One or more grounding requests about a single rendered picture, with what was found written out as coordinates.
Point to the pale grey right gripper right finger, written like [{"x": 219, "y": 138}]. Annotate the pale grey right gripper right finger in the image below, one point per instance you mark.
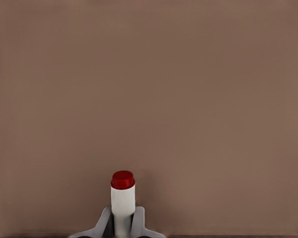
[{"x": 139, "y": 221}]

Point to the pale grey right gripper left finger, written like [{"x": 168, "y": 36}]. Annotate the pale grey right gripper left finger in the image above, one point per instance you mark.
[{"x": 103, "y": 223}]

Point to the white marker with red cap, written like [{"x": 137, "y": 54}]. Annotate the white marker with red cap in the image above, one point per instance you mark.
[{"x": 123, "y": 198}]

